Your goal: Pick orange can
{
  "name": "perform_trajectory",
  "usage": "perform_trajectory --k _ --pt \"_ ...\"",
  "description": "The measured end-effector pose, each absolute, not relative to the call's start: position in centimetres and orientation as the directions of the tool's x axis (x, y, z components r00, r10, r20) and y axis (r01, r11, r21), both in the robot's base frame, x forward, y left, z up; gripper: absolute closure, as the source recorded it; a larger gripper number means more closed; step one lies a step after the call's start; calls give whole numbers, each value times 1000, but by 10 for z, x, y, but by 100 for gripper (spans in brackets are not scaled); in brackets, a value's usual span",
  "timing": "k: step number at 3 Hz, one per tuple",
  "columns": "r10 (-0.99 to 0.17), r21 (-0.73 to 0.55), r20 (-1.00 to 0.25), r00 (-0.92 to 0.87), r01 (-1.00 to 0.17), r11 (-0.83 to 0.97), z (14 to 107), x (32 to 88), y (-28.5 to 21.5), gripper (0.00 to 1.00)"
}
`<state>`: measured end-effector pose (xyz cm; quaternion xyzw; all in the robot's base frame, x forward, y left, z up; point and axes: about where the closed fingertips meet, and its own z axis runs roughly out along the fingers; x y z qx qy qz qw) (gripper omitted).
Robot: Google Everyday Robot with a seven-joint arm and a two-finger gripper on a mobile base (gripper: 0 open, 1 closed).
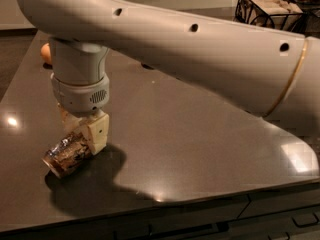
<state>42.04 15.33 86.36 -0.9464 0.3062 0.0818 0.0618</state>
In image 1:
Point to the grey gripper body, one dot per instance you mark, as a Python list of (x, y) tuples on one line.
[(81, 96)]

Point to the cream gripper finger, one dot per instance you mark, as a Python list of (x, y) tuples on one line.
[(95, 131), (71, 124)]

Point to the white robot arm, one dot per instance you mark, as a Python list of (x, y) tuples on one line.
[(269, 73)]

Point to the orange fruit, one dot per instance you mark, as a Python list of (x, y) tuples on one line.
[(45, 54)]

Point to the white napkins in basket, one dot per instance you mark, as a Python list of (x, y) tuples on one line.
[(276, 14)]

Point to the black wire basket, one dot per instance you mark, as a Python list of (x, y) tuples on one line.
[(240, 11)]

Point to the dark drawer handle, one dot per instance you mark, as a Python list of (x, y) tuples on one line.
[(305, 220)]

